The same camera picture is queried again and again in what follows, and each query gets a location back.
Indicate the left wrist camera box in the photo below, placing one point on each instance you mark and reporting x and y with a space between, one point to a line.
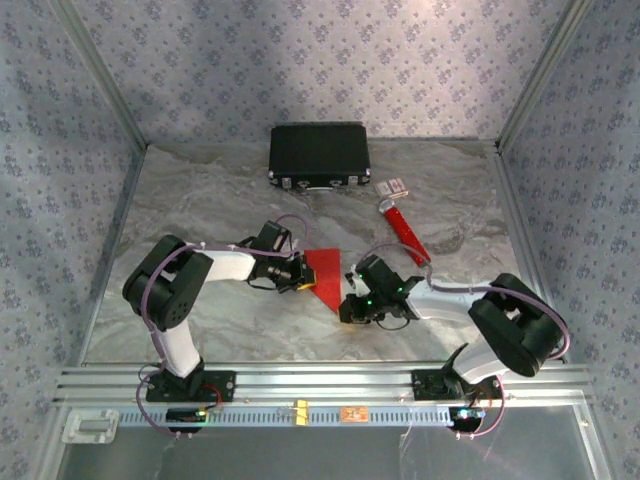
274 237

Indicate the black hard case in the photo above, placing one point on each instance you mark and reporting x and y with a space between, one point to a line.
320 150

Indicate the aluminium side rail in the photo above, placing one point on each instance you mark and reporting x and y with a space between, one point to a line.
520 225
118 235

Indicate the orange label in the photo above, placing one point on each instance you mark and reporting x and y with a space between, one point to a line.
354 414

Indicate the long aluminium mounting rail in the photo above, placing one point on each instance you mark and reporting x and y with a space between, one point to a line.
325 382

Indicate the yellow tape piece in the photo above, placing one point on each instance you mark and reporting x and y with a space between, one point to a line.
301 414

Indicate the small white red card box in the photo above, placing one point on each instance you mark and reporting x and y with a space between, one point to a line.
391 187

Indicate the aluminium frame post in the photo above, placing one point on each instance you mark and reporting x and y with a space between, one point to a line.
540 75
105 75

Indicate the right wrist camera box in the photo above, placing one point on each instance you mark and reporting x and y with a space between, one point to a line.
377 275

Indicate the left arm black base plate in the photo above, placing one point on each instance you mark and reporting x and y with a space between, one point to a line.
225 387

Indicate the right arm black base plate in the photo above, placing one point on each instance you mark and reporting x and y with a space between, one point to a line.
422 385

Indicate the red tube with silver cap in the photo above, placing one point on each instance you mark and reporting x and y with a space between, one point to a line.
400 225

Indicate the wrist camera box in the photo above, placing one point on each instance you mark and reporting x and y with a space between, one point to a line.
274 237
377 275

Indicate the grey metal bracket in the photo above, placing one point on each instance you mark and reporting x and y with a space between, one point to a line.
91 426

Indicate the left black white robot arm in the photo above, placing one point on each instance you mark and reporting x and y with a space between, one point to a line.
165 295

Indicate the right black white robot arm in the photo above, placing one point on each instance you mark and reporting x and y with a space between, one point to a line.
520 330

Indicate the red paper sheet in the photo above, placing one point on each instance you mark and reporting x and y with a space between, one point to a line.
327 280

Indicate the glossy grey panel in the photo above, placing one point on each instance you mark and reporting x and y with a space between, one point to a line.
320 455

